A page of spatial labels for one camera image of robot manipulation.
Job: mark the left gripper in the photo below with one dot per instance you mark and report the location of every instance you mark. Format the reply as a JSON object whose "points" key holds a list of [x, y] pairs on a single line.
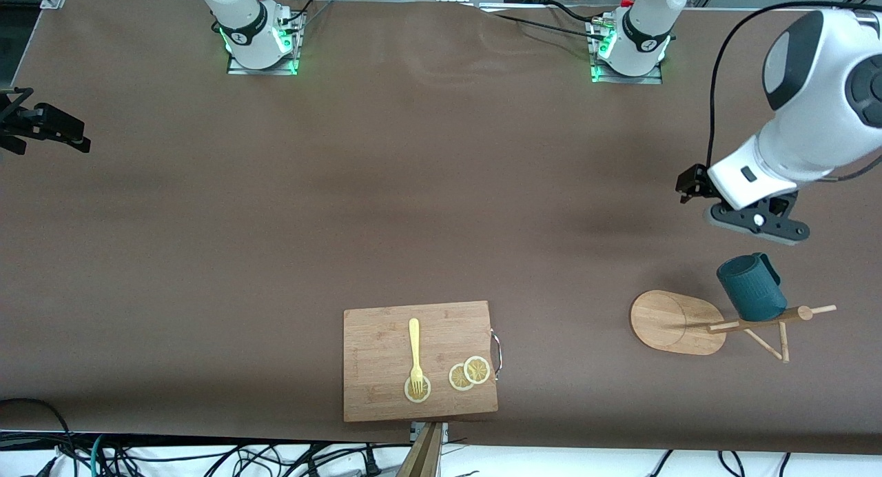
{"points": [[696, 181]]}

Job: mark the dark teal mug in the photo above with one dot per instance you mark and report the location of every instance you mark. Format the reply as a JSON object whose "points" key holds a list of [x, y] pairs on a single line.
{"points": [[751, 291]]}

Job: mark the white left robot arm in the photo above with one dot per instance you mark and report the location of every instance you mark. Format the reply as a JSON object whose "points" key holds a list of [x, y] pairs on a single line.
{"points": [[827, 118]]}

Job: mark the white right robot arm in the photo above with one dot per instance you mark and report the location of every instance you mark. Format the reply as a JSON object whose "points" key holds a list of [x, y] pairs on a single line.
{"points": [[241, 15]]}

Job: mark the wooden cup rack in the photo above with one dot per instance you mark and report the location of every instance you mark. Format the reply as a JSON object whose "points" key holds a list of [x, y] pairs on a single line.
{"points": [[668, 322]]}

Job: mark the lemon slice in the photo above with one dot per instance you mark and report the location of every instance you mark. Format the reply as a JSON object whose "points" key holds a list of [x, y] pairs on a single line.
{"points": [[456, 379], [477, 370], [424, 393]]}

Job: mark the yellow plastic fork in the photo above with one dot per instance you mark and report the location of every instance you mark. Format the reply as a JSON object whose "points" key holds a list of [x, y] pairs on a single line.
{"points": [[414, 339]]}

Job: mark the wooden cutting board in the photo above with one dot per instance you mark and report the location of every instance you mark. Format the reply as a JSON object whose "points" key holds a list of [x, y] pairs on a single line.
{"points": [[379, 346]]}

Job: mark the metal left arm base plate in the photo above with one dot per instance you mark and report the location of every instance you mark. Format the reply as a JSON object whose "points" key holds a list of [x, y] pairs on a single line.
{"points": [[627, 79]]}

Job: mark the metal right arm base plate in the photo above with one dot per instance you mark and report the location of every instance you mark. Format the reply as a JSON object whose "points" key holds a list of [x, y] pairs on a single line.
{"points": [[262, 71]]}

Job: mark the small metal bracket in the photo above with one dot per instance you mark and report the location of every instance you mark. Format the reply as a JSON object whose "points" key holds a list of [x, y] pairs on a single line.
{"points": [[444, 432]]}

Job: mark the wooden post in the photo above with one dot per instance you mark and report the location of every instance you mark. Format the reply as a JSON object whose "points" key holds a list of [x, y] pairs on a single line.
{"points": [[422, 456]]}

